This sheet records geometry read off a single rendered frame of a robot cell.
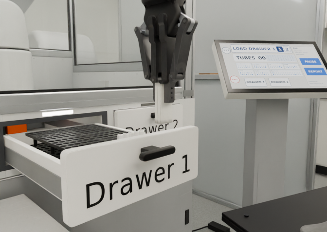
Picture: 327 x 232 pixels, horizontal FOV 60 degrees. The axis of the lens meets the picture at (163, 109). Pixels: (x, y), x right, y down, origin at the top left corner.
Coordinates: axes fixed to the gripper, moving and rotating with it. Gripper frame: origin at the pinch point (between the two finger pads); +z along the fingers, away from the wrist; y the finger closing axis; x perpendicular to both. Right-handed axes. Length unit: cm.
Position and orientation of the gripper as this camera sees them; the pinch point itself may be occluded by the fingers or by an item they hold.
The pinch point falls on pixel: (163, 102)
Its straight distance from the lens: 49.1
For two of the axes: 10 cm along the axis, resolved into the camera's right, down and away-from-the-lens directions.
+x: -7.1, 0.9, -7.0
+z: 0.0, 9.9, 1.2
